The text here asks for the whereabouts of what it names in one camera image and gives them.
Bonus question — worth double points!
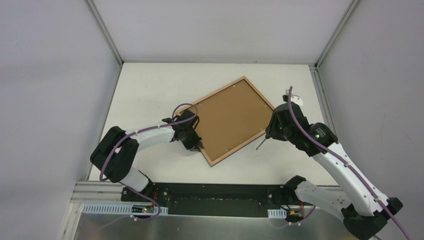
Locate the aluminium front rail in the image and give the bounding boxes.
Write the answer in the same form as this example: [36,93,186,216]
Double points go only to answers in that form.
[71,180,369,210]

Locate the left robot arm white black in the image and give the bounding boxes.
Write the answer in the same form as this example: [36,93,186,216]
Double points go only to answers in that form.
[89,109,202,203]

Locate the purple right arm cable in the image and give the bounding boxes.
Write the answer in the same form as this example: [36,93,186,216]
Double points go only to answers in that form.
[268,86,413,240]

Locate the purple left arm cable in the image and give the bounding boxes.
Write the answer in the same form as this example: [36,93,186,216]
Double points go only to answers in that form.
[99,103,200,222]

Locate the yellow black screwdriver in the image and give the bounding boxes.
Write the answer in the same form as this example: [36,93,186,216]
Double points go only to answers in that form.
[255,137,267,151]

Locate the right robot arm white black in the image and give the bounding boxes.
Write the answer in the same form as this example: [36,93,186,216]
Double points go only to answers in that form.
[265,102,403,240]

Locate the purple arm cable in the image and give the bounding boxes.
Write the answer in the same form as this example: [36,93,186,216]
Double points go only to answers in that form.
[268,86,413,240]
[99,103,200,222]

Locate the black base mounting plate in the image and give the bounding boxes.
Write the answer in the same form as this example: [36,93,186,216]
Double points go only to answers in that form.
[141,182,308,218]

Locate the blue wooden photo frame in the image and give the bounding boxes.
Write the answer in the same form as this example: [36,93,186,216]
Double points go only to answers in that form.
[176,76,274,167]

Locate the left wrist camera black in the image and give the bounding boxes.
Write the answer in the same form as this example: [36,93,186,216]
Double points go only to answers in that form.
[176,109,200,129]

